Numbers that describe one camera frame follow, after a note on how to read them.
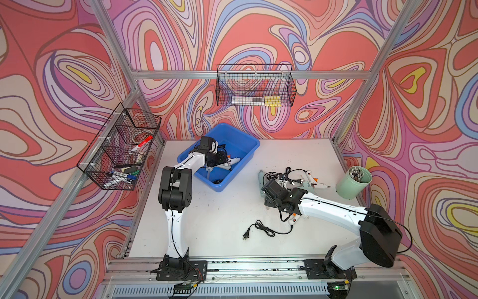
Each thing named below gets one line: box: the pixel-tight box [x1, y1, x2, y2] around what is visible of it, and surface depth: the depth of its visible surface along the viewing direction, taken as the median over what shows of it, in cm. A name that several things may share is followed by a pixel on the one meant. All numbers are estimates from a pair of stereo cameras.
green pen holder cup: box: [335, 165, 373, 200], surface depth 87 cm
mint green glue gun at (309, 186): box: [299, 181, 319, 195], surface depth 98 cm
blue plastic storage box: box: [177, 122, 261, 193], surface depth 104 cm
